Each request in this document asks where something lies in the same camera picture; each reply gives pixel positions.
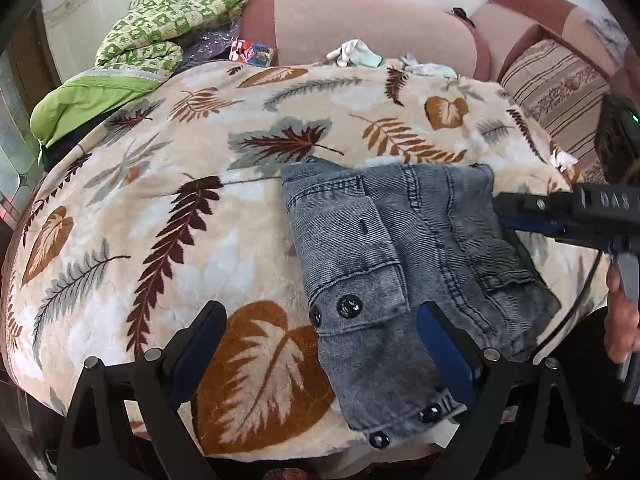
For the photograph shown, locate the grey denim pants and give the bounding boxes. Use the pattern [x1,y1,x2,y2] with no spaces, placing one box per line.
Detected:
[282,159,560,450]

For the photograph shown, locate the person right hand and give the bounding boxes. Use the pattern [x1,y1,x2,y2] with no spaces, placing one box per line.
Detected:
[604,264,640,364]

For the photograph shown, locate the crumpled white tissue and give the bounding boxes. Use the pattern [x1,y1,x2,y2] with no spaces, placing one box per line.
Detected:
[549,148,578,171]

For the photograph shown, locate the striped floral cushion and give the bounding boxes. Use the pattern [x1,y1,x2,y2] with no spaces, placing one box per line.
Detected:
[499,39,611,176]

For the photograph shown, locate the leaf pattern bed blanket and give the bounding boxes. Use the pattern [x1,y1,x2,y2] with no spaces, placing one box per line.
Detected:
[0,56,614,463]

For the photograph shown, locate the small black object on sofa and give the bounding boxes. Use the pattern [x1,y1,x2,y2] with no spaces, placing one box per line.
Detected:
[451,6,475,27]

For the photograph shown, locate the white glove left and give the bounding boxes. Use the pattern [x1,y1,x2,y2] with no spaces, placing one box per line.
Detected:
[326,39,383,68]

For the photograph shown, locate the green patterned quilt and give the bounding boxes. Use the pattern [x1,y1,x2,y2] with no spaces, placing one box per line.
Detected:
[29,0,248,148]

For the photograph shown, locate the colourful small packet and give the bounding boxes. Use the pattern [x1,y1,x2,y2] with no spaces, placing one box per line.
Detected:
[229,39,277,67]

